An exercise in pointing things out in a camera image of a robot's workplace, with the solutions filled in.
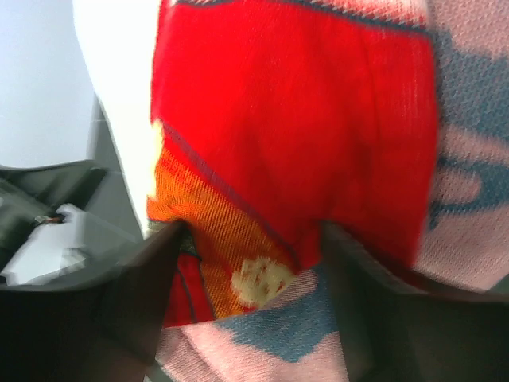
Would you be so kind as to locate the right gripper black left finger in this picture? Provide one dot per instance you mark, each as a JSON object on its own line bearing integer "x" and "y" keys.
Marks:
{"x": 99, "y": 323}

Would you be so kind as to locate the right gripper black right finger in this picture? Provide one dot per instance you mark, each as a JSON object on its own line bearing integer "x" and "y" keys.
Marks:
{"x": 396, "y": 324}

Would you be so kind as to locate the red cartoon print pillowcase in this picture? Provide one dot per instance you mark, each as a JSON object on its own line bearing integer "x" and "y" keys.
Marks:
{"x": 388, "y": 119}

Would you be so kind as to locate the white pillow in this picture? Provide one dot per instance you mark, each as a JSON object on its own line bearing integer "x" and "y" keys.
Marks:
{"x": 118, "y": 39}

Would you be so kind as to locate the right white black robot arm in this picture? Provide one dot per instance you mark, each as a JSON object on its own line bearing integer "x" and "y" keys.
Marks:
{"x": 32, "y": 198}

